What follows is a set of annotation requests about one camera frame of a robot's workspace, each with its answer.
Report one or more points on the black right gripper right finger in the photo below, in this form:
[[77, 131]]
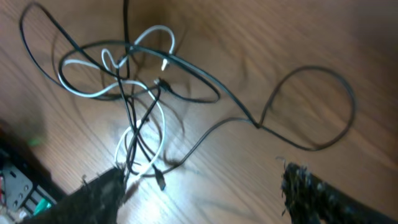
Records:
[[309, 199]]

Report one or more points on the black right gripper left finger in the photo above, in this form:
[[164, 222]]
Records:
[[95, 202]]

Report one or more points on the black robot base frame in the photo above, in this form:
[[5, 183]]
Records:
[[26, 185]]

